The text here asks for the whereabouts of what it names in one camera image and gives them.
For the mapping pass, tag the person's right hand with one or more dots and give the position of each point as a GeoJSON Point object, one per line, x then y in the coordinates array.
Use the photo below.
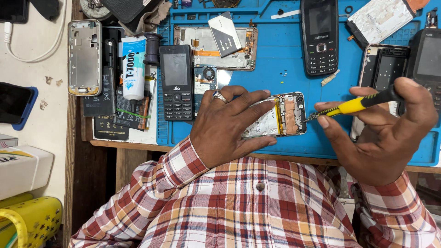
{"type": "Point", "coordinates": [389, 144]}

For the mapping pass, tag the black phone back housing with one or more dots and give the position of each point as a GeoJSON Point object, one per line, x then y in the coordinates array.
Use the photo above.
{"type": "Point", "coordinates": [382, 69]}

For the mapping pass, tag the small white box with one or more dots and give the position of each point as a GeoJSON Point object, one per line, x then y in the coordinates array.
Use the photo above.
{"type": "Point", "coordinates": [7, 140]}

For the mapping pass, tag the black battery with green band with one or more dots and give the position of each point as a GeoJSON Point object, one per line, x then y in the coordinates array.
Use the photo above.
{"type": "Point", "coordinates": [124, 113]}

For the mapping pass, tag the small beige plastic piece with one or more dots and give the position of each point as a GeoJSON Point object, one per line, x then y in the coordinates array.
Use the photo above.
{"type": "Point", "coordinates": [330, 78]}

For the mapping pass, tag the plaid shirt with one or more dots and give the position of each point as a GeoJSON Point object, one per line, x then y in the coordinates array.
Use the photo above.
{"type": "Point", "coordinates": [258, 213]}

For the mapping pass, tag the round grey metal dish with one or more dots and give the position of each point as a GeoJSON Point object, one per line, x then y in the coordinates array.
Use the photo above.
{"type": "Point", "coordinates": [93, 10]}

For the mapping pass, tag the white cardboard box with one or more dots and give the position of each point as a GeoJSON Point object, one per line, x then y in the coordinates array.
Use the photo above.
{"type": "Point", "coordinates": [24, 172]}

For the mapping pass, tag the phone chassis with orange flex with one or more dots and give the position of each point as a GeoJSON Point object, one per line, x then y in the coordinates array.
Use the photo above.
{"type": "Point", "coordinates": [203, 48]}

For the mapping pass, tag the long black phone battery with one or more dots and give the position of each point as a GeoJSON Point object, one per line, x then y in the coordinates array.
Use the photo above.
{"type": "Point", "coordinates": [98, 100]}

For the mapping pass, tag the black battery white print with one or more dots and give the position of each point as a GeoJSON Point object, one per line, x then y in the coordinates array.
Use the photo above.
{"type": "Point", "coordinates": [110, 131]}

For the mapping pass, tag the black phone in blue case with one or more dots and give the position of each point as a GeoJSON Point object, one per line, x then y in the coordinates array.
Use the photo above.
{"type": "Point", "coordinates": [13, 103]}

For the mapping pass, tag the beige cloth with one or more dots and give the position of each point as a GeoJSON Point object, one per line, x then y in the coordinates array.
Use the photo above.
{"type": "Point", "coordinates": [153, 20]}

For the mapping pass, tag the white glue tube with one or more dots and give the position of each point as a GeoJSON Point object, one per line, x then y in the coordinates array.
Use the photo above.
{"type": "Point", "coordinates": [133, 69]}

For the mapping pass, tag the clear plastic film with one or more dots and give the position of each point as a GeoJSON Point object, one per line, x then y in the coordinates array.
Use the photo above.
{"type": "Point", "coordinates": [224, 78]}

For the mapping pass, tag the person's left hand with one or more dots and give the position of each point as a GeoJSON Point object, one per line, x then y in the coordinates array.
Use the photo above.
{"type": "Point", "coordinates": [220, 131]}

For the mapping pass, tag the yellow star-cut container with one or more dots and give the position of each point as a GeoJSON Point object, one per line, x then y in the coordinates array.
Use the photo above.
{"type": "Point", "coordinates": [38, 220]}

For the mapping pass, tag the black pouch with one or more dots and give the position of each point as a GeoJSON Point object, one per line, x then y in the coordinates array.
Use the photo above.
{"type": "Point", "coordinates": [46, 7]}

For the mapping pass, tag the black keypad phone grey screen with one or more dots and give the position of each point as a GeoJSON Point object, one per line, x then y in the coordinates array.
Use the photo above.
{"type": "Point", "coordinates": [176, 82]}

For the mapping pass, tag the smartphone with silver battery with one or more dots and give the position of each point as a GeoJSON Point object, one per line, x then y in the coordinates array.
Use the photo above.
{"type": "Point", "coordinates": [291, 115]}

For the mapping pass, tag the blue repair mat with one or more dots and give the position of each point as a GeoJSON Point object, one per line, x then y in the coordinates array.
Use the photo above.
{"type": "Point", "coordinates": [286, 51]}

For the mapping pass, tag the black grey phone battery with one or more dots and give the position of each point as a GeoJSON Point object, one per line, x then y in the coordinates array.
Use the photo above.
{"type": "Point", "coordinates": [225, 34]}

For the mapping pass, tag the matte black keypad phone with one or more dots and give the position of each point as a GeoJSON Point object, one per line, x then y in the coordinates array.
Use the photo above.
{"type": "Point", "coordinates": [429, 58]}

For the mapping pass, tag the dark thread spool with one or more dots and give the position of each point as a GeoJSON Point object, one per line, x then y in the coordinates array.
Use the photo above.
{"type": "Point", "coordinates": [152, 48]}

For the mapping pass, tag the silver black large battery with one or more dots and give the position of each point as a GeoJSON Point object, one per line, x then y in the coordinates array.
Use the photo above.
{"type": "Point", "coordinates": [379, 17]}

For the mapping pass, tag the blue circuit board with camera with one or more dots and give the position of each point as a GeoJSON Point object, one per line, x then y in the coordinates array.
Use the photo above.
{"type": "Point", "coordinates": [205, 81]}

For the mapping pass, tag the white plastic strip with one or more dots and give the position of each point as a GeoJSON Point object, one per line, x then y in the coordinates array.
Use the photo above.
{"type": "Point", "coordinates": [285, 14]}

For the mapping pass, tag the metal tweezers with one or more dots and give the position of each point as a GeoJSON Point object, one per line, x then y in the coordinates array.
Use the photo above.
{"type": "Point", "coordinates": [151, 100]}

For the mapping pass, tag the silver phone frame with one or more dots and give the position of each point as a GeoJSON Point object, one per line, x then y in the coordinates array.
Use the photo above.
{"type": "Point", "coordinates": [84, 58]}

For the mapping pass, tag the glossy black keypad phone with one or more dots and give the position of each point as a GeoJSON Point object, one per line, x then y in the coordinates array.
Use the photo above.
{"type": "Point", "coordinates": [320, 38]}

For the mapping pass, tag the yellow black screwdriver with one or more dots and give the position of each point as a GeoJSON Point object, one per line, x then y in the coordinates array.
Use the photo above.
{"type": "Point", "coordinates": [355, 105]}

